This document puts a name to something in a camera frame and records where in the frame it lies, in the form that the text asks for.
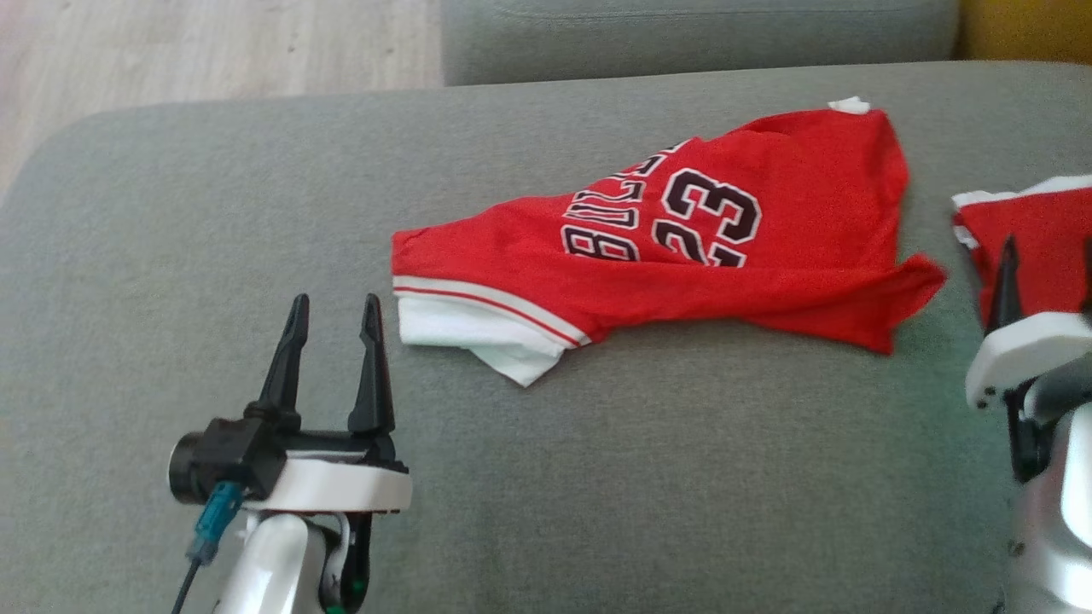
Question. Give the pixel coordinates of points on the long grey sofa seat cushion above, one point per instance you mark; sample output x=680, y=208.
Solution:
x=682, y=43

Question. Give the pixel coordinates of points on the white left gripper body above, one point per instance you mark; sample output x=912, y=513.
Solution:
x=341, y=486

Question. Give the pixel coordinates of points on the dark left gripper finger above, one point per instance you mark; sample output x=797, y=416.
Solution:
x=374, y=384
x=286, y=375

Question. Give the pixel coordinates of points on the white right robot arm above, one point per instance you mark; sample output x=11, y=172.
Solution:
x=1066, y=529

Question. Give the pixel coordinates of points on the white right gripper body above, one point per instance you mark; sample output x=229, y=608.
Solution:
x=1024, y=350

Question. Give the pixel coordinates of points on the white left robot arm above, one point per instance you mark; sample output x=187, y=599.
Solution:
x=273, y=563

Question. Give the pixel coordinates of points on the red bulls 23 jersey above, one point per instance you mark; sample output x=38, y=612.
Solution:
x=529, y=247

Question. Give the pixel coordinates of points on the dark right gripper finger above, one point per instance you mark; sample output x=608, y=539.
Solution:
x=1089, y=286
x=1007, y=294

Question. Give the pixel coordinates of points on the large grey sofa ottoman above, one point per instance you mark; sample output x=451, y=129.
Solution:
x=597, y=477

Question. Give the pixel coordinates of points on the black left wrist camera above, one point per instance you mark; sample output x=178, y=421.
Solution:
x=226, y=456

